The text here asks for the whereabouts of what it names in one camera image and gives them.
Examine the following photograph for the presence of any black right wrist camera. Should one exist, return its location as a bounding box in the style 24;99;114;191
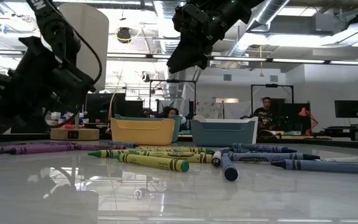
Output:
172;3;213;37

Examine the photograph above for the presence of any black monitor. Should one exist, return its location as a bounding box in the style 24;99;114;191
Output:
334;100;358;119

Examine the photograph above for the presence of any black desk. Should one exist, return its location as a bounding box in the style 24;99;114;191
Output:
320;123;358;142

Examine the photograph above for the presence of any red desk lamp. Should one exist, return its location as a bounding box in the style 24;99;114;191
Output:
298;108;321;136

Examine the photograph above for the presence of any white plastic bin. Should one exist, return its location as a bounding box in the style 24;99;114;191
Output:
193;114;259;144

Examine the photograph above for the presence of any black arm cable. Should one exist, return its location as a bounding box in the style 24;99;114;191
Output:
57;9;104;129

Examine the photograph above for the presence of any person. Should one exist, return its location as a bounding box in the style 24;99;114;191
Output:
162;106;180;119
252;96;276;131

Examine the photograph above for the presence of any white table lamp wooden base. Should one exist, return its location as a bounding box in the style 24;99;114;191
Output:
50;2;110;141

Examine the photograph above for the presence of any black frame stand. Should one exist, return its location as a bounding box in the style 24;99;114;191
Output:
250;83;295;125
149;79;198;116

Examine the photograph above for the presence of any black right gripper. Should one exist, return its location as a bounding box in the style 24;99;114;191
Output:
166;0;264;75

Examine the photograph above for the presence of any silver ventilation duct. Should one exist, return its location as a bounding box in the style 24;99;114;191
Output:
228;0;291;58
153;0;186;97

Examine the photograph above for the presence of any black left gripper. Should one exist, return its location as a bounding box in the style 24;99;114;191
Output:
0;35;94;135

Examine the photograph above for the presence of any black ceiling dome camera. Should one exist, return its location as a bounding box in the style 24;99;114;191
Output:
116;27;132;44

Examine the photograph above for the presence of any blue-grey plastic bin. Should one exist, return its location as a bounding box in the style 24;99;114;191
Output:
190;119;257;147

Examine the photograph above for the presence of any teal plastic bin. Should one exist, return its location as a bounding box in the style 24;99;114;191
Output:
114;113;182;143

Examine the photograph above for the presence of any yellow plastic bin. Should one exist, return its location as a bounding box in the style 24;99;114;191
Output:
110;117;176;146

